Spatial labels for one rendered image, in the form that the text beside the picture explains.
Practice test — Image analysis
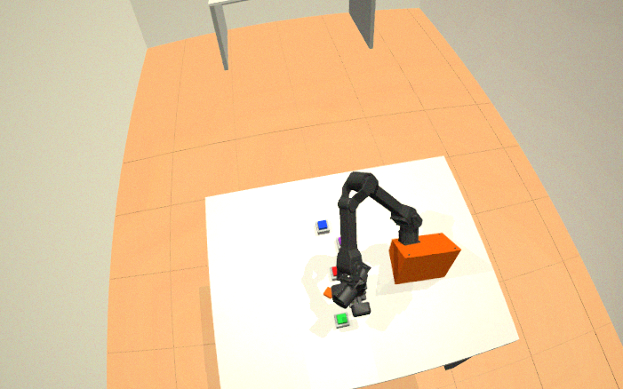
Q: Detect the blue button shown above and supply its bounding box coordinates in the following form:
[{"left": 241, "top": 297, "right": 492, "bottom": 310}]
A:
[{"left": 315, "top": 219, "right": 330, "bottom": 235}]

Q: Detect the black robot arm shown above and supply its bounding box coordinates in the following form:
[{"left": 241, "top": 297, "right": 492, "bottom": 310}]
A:
[{"left": 331, "top": 171, "right": 423, "bottom": 309}]

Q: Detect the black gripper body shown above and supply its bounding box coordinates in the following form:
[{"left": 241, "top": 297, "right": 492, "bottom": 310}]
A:
[{"left": 351, "top": 283, "right": 371, "bottom": 317}]

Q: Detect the green button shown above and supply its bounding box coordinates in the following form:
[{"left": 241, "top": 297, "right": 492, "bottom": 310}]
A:
[{"left": 334, "top": 313, "right": 350, "bottom": 329}]

